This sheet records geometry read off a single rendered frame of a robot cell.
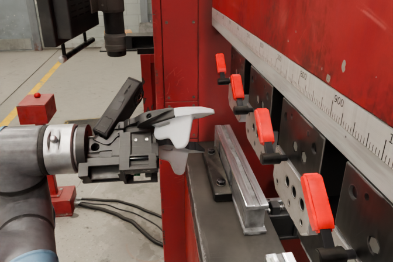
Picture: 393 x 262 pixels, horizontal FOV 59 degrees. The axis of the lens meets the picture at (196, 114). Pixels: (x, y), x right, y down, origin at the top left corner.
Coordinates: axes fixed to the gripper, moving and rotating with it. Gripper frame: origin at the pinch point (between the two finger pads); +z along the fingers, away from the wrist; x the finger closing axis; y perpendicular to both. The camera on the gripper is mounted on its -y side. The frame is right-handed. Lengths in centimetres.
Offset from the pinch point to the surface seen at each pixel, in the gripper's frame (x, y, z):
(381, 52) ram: 26.6, 5.4, 12.0
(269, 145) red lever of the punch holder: 0.4, 3.6, 9.0
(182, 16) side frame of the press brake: -43, -63, 2
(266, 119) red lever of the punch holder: 0.8, -0.9, 9.3
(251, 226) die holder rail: -44.9, 8.9, 15.3
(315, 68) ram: 15.1, -0.9, 12.0
